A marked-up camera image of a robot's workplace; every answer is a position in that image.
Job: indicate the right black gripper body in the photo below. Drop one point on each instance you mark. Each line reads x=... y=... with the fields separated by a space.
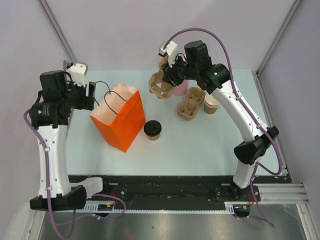
x=180 y=71

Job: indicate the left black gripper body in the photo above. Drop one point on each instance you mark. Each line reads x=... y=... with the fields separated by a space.
x=75 y=94

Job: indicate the orange paper bag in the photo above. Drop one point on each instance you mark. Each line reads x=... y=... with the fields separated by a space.
x=120 y=116

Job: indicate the brown pulp cup carrier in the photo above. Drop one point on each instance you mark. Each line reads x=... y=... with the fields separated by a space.
x=189 y=107
x=157 y=85

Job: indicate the black plastic cup lid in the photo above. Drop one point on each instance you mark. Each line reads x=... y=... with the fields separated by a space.
x=152 y=127

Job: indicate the brown paper coffee cup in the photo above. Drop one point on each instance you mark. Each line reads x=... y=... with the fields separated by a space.
x=154 y=137

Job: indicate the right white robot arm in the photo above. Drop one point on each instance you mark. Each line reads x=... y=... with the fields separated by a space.
x=216 y=80

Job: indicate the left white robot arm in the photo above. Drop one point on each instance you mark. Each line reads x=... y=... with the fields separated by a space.
x=50 y=123

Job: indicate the pink straw holder cup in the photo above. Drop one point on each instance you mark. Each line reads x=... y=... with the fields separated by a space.
x=181 y=89

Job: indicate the stack of brown paper cups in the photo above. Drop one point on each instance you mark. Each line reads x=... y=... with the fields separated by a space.
x=210 y=104

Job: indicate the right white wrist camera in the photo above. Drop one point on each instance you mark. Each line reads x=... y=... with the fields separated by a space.
x=171 y=50

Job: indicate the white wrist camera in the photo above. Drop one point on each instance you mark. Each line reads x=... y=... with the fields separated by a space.
x=171 y=50
x=78 y=72

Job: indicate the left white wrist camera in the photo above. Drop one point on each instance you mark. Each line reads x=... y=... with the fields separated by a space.
x=78 y=72

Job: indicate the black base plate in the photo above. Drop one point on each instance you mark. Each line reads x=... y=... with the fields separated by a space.
x=132 y=187

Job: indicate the white cable duct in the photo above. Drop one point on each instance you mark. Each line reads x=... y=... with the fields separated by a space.
x=193 y=206

